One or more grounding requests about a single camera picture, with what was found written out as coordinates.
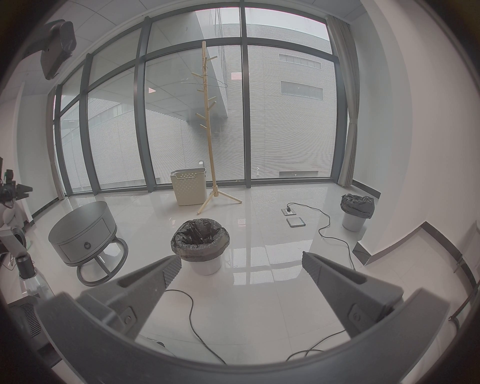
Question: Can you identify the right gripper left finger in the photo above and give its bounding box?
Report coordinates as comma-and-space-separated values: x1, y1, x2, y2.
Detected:
80, 255, 183, 341

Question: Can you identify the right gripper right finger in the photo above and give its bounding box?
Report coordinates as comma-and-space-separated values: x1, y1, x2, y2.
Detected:
302, 251, 404, 338

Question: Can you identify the black plastic bag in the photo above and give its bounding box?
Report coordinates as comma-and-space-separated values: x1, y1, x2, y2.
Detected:
340, 193, 375, 219
171, 218, 230, 262

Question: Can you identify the white trash bin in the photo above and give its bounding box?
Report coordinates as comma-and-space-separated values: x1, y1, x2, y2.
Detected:
342, 210, 368, 232
180, 247, 223, 276

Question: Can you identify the round dark grey table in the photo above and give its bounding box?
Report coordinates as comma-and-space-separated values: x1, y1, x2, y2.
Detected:
48, 200, 129, 287

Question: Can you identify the cream perforated plastic basket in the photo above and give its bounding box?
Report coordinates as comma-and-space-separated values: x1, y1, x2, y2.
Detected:
170, 167, 207, 207

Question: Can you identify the wooden coat rack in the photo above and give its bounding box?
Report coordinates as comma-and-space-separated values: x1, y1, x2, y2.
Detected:
191, 41, 242, 215

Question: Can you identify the pale grey curtain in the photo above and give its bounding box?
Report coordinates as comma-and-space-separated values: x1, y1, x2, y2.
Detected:
327, 17, 361, 188
48, 88, 67, 199

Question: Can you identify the window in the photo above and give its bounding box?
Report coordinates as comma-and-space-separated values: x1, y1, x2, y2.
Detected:
47, 7, 355, 197

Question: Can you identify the black cable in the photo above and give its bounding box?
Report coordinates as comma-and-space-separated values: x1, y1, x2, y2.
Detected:
286, 202, 358, 271
164, 289, 347, 365

